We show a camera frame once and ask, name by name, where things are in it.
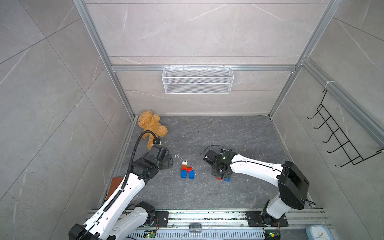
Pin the aluminium front rail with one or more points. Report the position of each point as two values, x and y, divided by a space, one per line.
224 225

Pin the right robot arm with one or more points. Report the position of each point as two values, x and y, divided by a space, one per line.
292 184

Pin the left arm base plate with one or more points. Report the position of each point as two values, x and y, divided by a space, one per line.
157 219

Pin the blue-rimmed clock on rail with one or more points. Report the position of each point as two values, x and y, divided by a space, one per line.
318 232

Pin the white wire mesh basket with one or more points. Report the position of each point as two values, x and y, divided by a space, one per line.
197 80

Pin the black wall hook rack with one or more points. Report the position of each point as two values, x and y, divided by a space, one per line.
339 135

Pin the brown teddy bear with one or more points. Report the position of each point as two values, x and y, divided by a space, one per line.
150 122

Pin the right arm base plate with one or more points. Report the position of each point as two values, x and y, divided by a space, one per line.
255 219

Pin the blue lego brick bottom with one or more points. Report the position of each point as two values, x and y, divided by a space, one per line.
191 174

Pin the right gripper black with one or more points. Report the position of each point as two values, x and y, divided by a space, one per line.
213 171

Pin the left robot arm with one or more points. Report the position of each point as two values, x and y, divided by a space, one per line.
109 223

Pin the brown block at left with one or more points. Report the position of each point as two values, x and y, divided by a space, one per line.
116 182

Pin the red long lego brick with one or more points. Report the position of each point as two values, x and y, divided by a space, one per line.
187 169

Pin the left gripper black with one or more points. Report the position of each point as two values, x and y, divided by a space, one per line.
167 164

